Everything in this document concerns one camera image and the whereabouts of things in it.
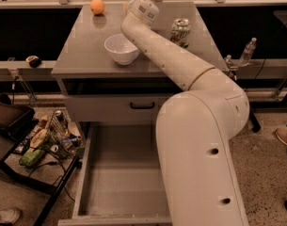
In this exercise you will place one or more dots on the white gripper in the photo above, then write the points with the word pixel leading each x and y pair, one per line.
pixel 145 9

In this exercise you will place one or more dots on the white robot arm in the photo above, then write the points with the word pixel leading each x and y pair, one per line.
pixel 193 128

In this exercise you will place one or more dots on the grey drawer cabinet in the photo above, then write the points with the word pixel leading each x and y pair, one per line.
pixel 84 67

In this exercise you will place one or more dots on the small water bottle on ledge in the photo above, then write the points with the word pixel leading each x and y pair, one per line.
pixel 248 52

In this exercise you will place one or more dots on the open grey middle drawer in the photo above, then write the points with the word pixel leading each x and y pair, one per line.
pixel 120 182

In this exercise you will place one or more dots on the orange fruit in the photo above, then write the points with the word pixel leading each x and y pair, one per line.
pixel 97 7

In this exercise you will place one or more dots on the white bowl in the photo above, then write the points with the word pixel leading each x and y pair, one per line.
pixel 121 49

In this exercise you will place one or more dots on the green soda can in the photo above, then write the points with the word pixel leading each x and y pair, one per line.
pixel 180 30

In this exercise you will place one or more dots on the black and yellow tape measure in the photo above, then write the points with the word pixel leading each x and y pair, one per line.
pixel 33 61

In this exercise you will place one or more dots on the dark brown bag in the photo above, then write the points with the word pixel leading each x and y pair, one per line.
pixel 14 119

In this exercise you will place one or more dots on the green snack bag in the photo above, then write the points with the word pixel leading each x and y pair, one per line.
pixel 31 157

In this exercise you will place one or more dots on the beige shoe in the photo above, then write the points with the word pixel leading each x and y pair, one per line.
pixel 281 134

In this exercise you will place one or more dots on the white sneaker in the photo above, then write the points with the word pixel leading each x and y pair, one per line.
pixel 9 216

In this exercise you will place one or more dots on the closed drawer with black handle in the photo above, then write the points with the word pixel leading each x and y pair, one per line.
pixel 115 109

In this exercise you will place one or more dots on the wire basket of groceries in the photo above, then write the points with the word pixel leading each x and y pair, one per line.
pixel 60 137

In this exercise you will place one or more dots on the black cart frame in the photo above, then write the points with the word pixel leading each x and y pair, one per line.
pixel 7 146

